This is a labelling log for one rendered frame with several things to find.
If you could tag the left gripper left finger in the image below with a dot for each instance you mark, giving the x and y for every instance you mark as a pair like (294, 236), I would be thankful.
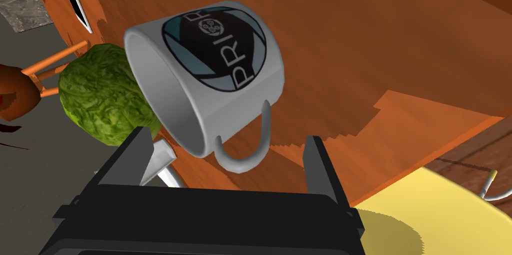
(124, 159)

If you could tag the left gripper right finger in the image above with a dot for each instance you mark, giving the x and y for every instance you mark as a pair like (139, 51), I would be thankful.
(320, 171)

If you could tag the white utensil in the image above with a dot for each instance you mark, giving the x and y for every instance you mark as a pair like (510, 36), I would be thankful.
(166, 155)

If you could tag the green lettuce head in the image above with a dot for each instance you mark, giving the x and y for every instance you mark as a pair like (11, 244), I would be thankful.
(100, 95)

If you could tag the white mug with round print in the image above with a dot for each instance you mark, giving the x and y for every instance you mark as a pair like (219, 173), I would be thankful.
(192, 99)

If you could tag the orange wooden chair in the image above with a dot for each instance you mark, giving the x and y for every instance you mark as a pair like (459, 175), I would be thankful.
(18, 91)

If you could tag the orange wooden table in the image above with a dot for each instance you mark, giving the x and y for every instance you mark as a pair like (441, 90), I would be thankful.
(360, 47)

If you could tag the grey marble counter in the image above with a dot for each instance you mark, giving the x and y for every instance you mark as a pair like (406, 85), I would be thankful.
(20, 11)

